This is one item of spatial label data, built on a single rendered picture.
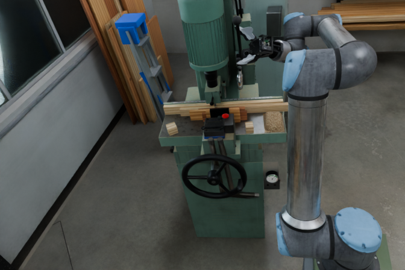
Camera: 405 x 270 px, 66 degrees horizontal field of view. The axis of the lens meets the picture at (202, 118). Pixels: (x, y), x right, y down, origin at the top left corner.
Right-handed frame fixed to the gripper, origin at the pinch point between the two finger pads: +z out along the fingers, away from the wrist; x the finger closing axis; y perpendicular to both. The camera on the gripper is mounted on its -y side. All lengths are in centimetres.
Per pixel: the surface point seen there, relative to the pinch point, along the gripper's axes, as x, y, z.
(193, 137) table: 35.2, -32.6, 1.8
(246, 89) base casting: 6, -49, -45
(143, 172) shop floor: 58, -152, -16
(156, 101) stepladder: 4, -122, -16
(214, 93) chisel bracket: 15.4, -22.5, -4.7
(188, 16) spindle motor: -9.7, -3.7, 18.4
